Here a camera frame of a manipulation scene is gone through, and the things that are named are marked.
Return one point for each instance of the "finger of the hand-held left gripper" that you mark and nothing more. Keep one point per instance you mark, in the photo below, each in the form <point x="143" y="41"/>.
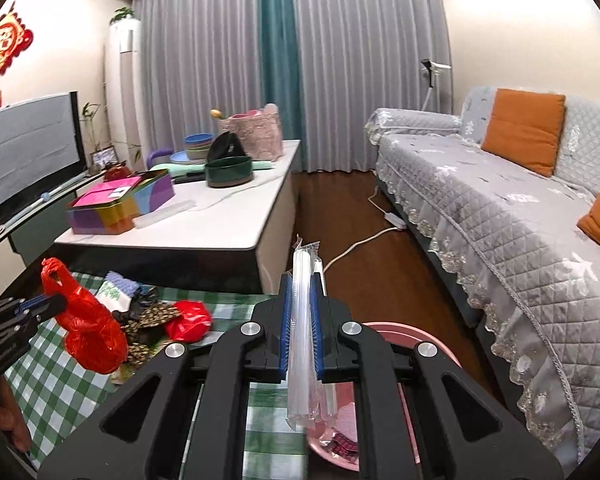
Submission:
<point x="5" y="332"/>
<point x="32" y="304"/>

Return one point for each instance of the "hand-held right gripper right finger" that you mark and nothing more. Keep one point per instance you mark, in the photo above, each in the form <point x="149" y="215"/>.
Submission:
<point x="319" y="340"/>

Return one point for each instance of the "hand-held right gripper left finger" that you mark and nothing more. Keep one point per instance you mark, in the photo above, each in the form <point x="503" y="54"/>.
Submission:
<point x="283" y="335"/>

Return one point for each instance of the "clear plastic wrapper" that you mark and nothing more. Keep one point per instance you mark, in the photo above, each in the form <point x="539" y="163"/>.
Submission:
<point x="301" y="320"/>

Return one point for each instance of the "large red plastic bag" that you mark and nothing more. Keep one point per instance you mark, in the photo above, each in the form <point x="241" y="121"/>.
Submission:
<point x="87" y="330"/>

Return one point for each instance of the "pink plastic basin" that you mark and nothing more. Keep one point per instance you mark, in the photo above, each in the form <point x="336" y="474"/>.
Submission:
<point x="405" y="332"/>

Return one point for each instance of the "person's left hand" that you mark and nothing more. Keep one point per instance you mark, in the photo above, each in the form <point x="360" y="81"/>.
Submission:
<point x="10" y="420"/>

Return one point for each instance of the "green checked tablecloth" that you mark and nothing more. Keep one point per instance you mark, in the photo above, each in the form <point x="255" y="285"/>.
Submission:
<point x="55" y="390"/>

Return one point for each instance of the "white green print packet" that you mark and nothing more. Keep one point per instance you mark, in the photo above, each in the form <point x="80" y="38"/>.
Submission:
<point x="112" y="296"/>

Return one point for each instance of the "dark television stand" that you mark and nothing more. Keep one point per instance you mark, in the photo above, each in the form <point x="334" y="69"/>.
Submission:
<point x="35" y="220"/>

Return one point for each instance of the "small red plastic bag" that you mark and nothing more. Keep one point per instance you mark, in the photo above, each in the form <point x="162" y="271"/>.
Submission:
<point x="187" y="321"/>

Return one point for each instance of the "dark red checked wrapper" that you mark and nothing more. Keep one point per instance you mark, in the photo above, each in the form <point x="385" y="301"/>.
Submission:
<point x="344" y="446"/>

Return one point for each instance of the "leopard print wrapper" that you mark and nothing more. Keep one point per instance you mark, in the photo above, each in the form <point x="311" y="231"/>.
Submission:
<point x="147" y="317"/>

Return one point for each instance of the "pink top multicolour tin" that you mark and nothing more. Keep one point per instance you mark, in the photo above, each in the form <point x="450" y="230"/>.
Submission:
<point x="100" y="205"/>

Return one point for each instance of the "white coffee table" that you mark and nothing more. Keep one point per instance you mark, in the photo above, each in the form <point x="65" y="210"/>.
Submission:
<point x="230" y="220"/>

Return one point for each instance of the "white power strip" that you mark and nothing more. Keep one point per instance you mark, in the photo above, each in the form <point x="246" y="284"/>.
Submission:
<point x="396" y="220"/>

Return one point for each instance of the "red teapot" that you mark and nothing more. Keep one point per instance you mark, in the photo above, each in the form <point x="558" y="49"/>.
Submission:
<point x="117" y="171"/>

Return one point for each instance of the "flat screen television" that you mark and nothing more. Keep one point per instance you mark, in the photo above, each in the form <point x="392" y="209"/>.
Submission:
<point x="27" y="145"/>

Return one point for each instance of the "open multicolour tin box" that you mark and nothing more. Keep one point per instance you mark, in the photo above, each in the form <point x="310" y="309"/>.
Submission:
<point x="152" y="190"/>

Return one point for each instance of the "mint green tray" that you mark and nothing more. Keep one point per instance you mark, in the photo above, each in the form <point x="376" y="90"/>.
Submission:
<point x="262" y="165"/>

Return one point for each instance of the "dark green bowl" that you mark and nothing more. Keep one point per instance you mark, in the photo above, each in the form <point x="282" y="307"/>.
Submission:
<point x="229" y="172"/>

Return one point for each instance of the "black remote control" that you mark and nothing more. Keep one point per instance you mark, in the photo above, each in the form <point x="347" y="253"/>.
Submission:
<point x="187" y="178"/>

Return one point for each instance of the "bamboo plant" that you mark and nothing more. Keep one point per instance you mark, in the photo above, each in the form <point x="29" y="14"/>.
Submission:
<point x="92" y="125"/>

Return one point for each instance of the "purple plastic container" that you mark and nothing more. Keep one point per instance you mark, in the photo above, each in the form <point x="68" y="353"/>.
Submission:
<point x="159" y="154"/>

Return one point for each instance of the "black curved lid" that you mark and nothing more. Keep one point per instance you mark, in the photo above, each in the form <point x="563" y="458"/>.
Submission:
<point x="225" y="145"/>

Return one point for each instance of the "light blue plate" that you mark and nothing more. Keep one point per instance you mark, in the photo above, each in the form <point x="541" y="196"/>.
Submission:
<point x="182" y="158"/>

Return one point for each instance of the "pink lace basket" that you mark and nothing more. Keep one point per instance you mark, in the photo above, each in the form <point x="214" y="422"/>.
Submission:
<point x="260" y="132"/>

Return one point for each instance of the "stack of coloured bowls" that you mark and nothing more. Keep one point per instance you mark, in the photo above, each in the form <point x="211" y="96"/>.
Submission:
<point x="199" y="145"/>

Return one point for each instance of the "grey quilted sofa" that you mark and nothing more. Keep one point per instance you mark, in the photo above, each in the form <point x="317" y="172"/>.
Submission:
<point x="505" y="220"/>

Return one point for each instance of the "yellow toy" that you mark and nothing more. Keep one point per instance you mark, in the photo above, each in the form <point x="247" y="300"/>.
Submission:
<point x="215" y="113"/>

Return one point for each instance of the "white standing air conditioner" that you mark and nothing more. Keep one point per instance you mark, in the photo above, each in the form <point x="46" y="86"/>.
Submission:
<point x="125" y="90"/>

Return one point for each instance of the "teal curtain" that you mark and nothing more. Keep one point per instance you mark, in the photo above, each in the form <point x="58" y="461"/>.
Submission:
<point x="279" y="60"/>

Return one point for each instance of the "white floor lamp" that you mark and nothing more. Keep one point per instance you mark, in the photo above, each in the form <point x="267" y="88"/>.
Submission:
<point x="432" y="72"/>

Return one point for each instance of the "grey curtain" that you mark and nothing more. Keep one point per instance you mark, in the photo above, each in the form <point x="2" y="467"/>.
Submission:
<point x="370" y="50"/>
<point x="200" y="50"/>

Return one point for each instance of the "green potted plant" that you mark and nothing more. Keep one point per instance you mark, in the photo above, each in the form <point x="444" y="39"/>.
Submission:
<point x="122" y="14"/>

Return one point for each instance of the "small photo frame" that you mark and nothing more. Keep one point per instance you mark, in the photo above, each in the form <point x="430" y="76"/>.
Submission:
<point x="103" y="157"/>

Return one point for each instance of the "red knot wall decoration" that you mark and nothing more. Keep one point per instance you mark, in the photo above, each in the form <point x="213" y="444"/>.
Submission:
<point x="2" y="45"/>

